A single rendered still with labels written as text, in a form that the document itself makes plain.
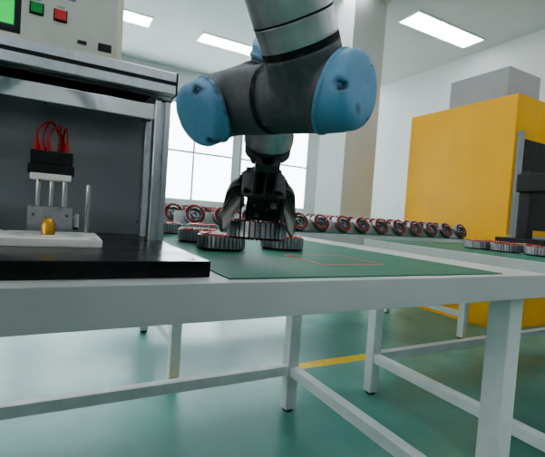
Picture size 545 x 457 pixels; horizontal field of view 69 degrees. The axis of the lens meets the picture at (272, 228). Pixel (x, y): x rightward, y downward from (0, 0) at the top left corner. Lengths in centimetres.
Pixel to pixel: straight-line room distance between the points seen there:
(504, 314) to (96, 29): 104
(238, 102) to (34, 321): 31
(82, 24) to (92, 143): 24
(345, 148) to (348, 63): 412
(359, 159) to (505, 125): 150
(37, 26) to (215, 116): 53
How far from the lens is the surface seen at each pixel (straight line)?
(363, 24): 497
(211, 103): 44
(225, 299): 52
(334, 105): 37
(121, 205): 99
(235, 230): 71
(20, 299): 48
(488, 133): 396
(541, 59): 615
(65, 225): 85
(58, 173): 77
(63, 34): 91
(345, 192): 445
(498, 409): 109
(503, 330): 104
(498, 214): 379
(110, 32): 92
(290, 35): 37
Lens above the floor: 84
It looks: 2 degrees down
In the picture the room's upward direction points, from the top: 4 degrees clockwise
